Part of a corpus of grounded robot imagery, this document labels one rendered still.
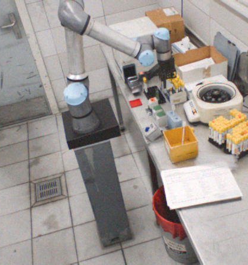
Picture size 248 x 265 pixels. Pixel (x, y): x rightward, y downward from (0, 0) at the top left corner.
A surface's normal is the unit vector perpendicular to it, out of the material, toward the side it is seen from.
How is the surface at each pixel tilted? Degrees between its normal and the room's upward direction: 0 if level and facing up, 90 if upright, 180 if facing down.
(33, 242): 0
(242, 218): 0
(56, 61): 90
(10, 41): 90
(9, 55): 90
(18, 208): 0
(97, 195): 90
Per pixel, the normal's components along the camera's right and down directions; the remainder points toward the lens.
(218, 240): -0.15, -0.78
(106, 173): 0.22, 0.57
